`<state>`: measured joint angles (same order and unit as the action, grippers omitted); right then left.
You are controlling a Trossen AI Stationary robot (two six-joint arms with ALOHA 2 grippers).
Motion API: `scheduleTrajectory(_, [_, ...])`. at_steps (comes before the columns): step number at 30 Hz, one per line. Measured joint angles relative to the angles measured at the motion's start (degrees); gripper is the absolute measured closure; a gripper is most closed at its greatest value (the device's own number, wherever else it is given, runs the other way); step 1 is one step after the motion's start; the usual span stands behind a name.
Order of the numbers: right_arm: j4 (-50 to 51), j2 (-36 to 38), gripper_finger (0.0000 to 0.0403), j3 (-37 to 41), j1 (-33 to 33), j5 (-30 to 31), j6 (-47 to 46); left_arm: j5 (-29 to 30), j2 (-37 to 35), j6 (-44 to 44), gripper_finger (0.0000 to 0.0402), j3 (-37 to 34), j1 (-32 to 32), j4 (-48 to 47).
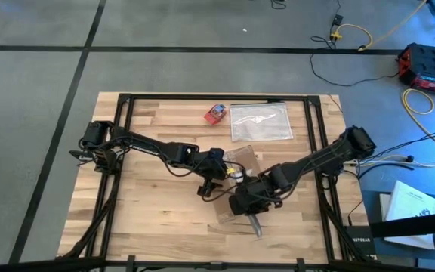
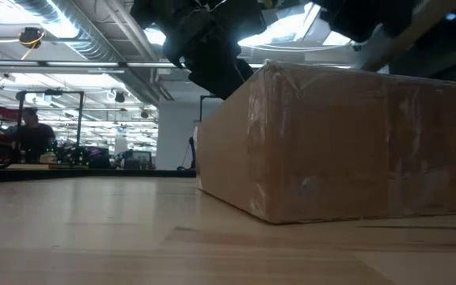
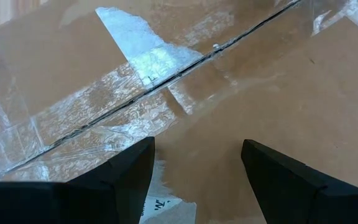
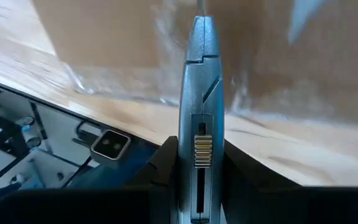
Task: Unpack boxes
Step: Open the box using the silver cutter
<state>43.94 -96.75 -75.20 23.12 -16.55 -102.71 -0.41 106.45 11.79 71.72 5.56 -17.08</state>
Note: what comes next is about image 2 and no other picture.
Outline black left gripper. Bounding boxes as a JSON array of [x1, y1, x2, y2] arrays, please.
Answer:
[[131, 0, 268, 100]]

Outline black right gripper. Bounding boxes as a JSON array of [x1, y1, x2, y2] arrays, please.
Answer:
[[318, 0, 415, 43]]

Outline box opener tool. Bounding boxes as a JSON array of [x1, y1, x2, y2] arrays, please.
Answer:
[[359, 0, 456, 73]]

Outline taped brown cardboard box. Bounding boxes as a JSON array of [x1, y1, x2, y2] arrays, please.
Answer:
[[194, 59, 456, 225]]

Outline long LED light bar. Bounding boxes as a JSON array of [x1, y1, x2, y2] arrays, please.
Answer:
[[0, 59, 264, 70]]

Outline person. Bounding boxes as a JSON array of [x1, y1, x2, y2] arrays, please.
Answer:
[[12, 106, 57, 164]]

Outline distant black station frame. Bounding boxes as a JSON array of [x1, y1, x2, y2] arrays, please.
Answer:
[[16, 89, 86, 159], [199, 94, 224, 122]]

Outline silver ventilation duct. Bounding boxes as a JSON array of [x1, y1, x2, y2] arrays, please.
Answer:
[[12, 0, 114, 63]]

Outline black yellow cord reel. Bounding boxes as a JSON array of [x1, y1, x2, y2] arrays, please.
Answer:
[[18, 26, 46, 51]]

